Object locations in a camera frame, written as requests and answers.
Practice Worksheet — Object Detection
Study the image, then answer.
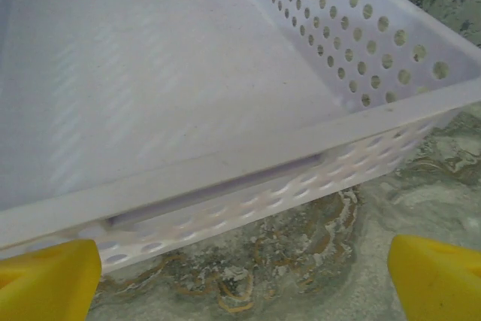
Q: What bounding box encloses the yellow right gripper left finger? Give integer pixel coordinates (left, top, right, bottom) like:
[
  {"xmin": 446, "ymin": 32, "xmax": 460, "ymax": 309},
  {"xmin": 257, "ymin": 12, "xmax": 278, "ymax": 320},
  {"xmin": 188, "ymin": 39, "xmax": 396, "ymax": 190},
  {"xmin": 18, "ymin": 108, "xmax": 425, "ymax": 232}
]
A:
[{"xmin": 0, "ymin": 238, "xmax": 102, "ymax": 321}]

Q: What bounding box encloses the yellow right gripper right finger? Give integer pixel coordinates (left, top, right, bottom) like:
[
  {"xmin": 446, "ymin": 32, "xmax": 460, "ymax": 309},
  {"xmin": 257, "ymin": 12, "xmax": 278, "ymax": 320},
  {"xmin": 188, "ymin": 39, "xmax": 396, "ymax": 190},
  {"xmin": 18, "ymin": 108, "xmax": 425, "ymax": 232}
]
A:
[{"xmin": 387, "ymin": 234, "xmax": 481, "ymax": 321}]

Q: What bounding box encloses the lavender perforated plastic basket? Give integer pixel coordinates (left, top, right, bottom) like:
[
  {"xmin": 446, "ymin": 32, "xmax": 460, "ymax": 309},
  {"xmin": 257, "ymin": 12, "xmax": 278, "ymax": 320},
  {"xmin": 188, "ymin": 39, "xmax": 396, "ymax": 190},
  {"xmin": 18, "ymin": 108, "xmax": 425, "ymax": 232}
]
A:
[{"xmin": 0, "ymin": 0, "xmax": 481, "ymax": 275}]

